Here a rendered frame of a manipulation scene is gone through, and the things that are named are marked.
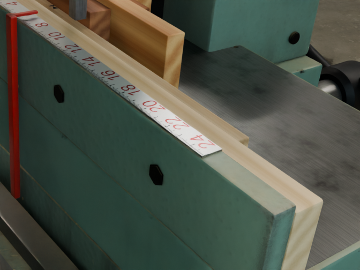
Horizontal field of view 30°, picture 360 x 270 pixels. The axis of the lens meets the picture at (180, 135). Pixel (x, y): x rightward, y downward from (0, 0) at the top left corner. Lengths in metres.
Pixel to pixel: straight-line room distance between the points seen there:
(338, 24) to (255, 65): 2.80
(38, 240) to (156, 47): 0.16
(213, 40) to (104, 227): 0.21
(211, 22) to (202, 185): 0.25
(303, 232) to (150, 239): 0.10
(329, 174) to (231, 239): 0.13
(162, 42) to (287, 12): 0.20
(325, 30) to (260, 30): 2.64
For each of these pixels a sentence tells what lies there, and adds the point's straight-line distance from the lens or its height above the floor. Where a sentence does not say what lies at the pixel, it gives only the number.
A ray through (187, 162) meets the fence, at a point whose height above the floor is 0.95.
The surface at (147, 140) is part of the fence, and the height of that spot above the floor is 0.94.
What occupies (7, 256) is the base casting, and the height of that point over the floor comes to 0.80.
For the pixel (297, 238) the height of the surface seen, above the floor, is 0.93.
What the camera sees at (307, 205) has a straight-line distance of 0.31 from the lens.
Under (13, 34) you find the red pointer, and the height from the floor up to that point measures 0.95.
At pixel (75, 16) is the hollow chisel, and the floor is 0.95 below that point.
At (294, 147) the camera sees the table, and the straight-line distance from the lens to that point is 0.45.
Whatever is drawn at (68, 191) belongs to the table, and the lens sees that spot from 0.45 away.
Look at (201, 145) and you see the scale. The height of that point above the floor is 0.96.
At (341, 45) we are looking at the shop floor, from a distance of 3.10.
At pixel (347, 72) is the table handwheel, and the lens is 0.73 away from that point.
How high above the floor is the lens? 1.13
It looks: 31 degrees down
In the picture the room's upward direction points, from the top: 7 degrees clockwise
